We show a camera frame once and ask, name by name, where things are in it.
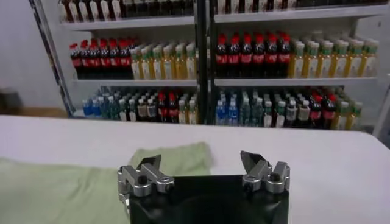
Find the dark blurry bag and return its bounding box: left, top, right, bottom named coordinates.
left=0, top=87, right=24, bottom=115

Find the light green polo shirt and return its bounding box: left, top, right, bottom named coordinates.
left=0, top=141, right=214, bottom=224

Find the open brown cardboard box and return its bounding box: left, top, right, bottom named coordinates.
left=12, top=106, right=68, bottom=119

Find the small blue water bottle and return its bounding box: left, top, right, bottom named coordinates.
left=82, top=99, right=93, bottom=117
left=227, top=100, right=239, bottom=126
left=92, top=99, right=102, bottom=118
left=215, top=100, right=226, bottom=126

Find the white glass-door drinks cabinet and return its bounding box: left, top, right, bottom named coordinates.
left=208, top=0, right=390, bottom=138
left=29, top=0, right=208, bottom=122

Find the small clear water bottle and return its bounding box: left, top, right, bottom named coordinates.
left=109, top=96, right=119, bottom=121
left=239, top=97, right=252, bottom=127
left=251, top=97, right=263, bottom=127
left=101, top=97, right=111, bottom=119

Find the small red-capped cola bottle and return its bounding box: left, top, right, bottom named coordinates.
left=310, top=94, right=322, bottom=128
left=157, top=93, right=168, bottom=124
left=322, top=94, right=336, bottom=129
left=168, top=93, right=179, bottom=124

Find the small yellow tea bottle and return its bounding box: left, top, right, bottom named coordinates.
left=347, top=102, right=363, bottom=131
left=188, top=100, right=197, bottom=125
left=334, top=102, right=350, bottom=130
left=178, top=100, right=188, bottom=124

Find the small white-label tea bottle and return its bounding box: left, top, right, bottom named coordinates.
left=275, top=100, right=286, bottom=128
left=263, top=100, right=274, bottom=128
left=118, top=99, right=128, bottom=122
left=127, top=99, right=137, bottom=122

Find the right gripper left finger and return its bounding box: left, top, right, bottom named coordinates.
left=117, top=154, right=176, bottom=198

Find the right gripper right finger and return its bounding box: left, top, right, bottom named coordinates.
left=239, top=150, right=291, bottom=194

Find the green-capped white-label tea bottle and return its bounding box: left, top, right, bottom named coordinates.
left=111, top=0, right=122, bottom=19
left=89, top=0, right=100, bottom=21
left=100, top=0, right=111, bottom=20
left=57, top=0, right=68, bottom=23
left=78, top=0, right=89, bottom=21
left=68, top=0, right=79, bottom=22

